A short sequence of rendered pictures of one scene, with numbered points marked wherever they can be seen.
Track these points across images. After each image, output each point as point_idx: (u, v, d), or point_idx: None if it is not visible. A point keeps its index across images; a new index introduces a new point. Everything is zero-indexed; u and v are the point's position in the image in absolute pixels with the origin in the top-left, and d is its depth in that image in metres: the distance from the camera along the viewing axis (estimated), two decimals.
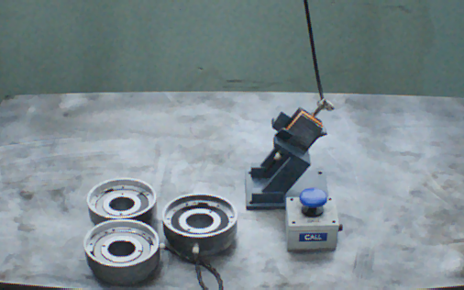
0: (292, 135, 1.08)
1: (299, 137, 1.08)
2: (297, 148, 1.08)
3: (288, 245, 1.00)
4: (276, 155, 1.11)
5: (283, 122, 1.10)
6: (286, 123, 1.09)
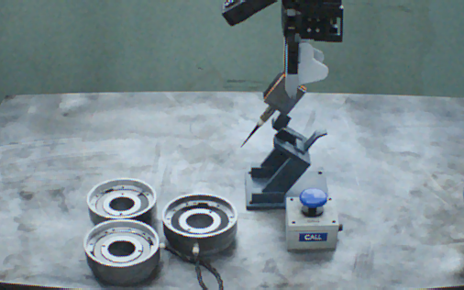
0: (273, 99, 1.05)
1: (281, 101, 1.05)
2: (297, 148, 1.08)
3: (288, 245, 1.00)
4: (259, 121, 1.08)
5: (283, 122, 1.10)
6: (268, 87, 1.06)
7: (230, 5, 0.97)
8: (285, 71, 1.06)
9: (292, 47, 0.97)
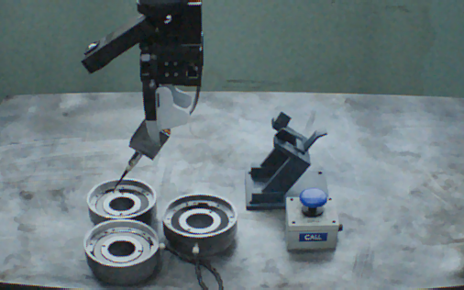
0: (138, 143, 1.03)
1: (145, 145, 1.03)
2: (297, 148, 1.08)
3: (288, 245, 1.00)
4: (127, 166, 1.06)
5: (283, 122, 1.10)
6: (134, 132, 1.04)
7: (89, 53, 0.95)
8: None
9: (148, 94, 0.95)
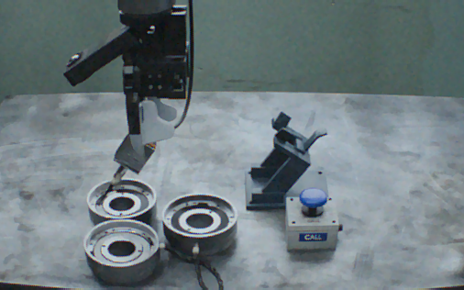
0: (123, 158, 1.00)
1: (130, 159, 1.00)
2: (297, 148, 1.08)
3: (288, 245, 1.00)
4: (112, 180, 1.03)
5: (283, 122, 1.10)
6: (119, 145, 1.01)
7: (71, 65, 0.92)
8: None
9: (130, 107, 0.92)
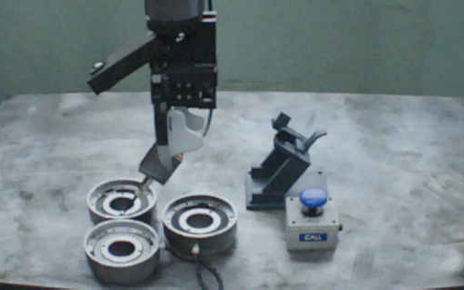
0: (149, 169, 0.98)
1: (156, 170, 0.98)
2: (297, 148, 1.08)
3: (288, 245, 1.00)
4: (137, 192, 1.00)
5: (283, 122, 1.10)
6: (144, 156, 0.99)
7: (94, 72, 0.89)
8: None
9: (159, 117, 0.90)
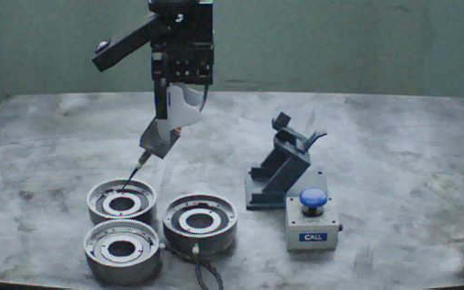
0: (149, 143, 1.03)
1: (156, 144, 1.03)
2: (297, 148, 1.08)
3: (288, 245, 1.00)
4: (137, 164, 1.06)
5: (283, 122, 1.10)
6: (145, 130, 1.05)
7: (99, 51, 0.95)
8: None
9: (159, 92, 0.95)
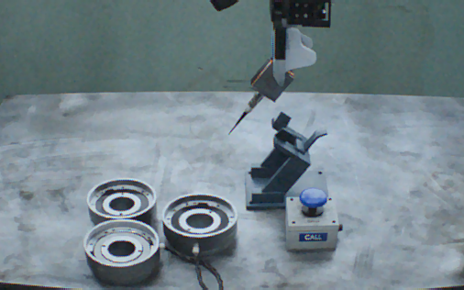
0: (261, 85, 1.04)
1: (269, 86, 1.04)
2: (297, 148, 1.08)
3: (288, 245, 1.00)
4: (247, 107, 1.07)
5: (283, 122, 1.10)
6: (256, 73, 1.05)
7: None
8: (273, 57, 1.04)
9: (280, 32, 0.96)
